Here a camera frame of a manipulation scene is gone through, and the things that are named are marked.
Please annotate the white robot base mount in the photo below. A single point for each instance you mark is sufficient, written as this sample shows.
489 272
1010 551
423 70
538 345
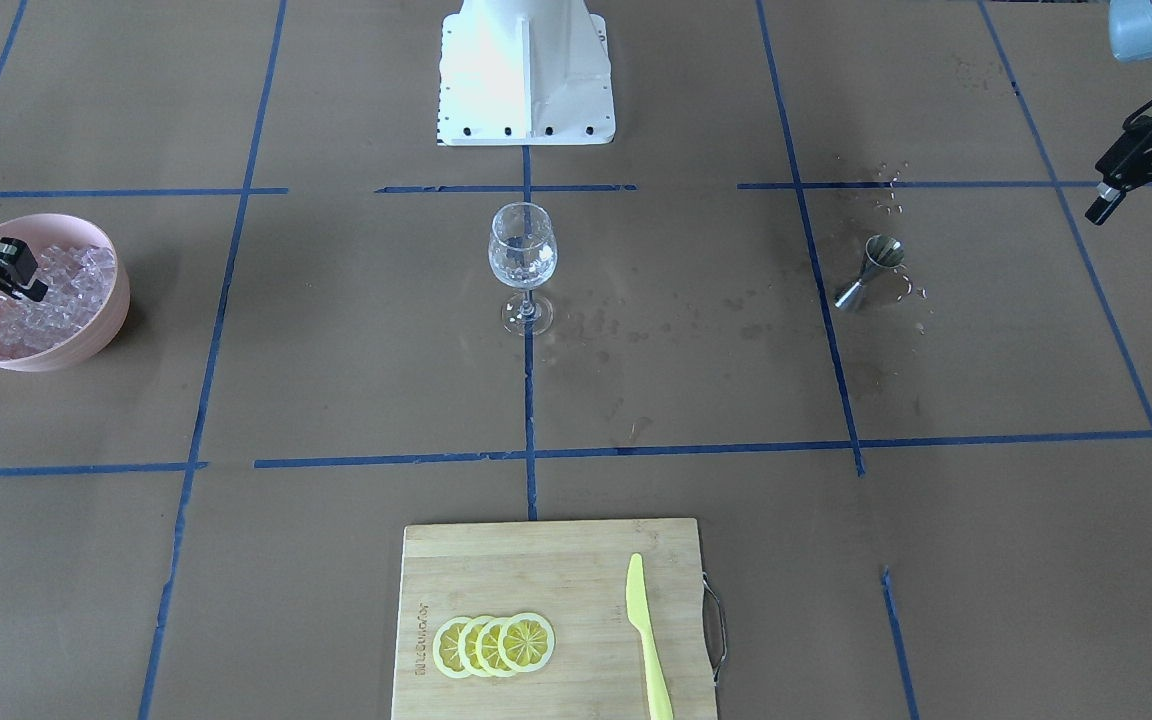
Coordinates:
525 73

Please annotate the lemon slice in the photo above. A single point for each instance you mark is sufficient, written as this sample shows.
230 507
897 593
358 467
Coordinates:
526 642
487 648
468 646
447 654

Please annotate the clear ice cubes pile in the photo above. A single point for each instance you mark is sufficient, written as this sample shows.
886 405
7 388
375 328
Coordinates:
79 281

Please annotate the pink ice bowl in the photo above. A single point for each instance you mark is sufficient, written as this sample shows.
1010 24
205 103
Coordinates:
43 230

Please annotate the yellow plastic knife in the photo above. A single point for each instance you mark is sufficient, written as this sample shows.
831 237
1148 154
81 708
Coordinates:
638 613

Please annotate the steel double jigger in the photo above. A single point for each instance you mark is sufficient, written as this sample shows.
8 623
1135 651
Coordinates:
882 254

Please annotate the clear wine glass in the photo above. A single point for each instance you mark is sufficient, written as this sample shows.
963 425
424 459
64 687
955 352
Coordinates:
523 256

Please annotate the bamboo cutting board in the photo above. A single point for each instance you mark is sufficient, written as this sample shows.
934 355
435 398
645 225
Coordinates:
573 573

